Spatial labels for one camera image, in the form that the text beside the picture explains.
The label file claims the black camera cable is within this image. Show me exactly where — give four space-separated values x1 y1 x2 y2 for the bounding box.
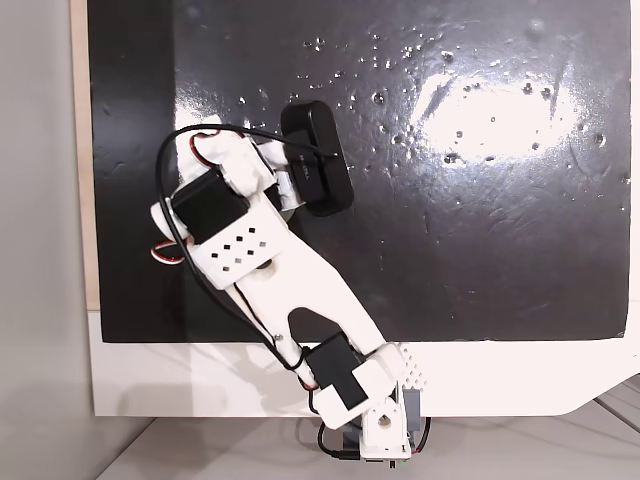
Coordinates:
153 123 351 461

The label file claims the black glossy mat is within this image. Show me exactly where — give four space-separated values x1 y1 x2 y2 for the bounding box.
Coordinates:
87 0 629 344

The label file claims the black oval camera box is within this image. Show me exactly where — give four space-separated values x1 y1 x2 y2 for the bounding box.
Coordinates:
279 100 355 217

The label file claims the grey controller board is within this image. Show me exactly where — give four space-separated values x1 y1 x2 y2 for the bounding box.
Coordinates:
399 387 424 442

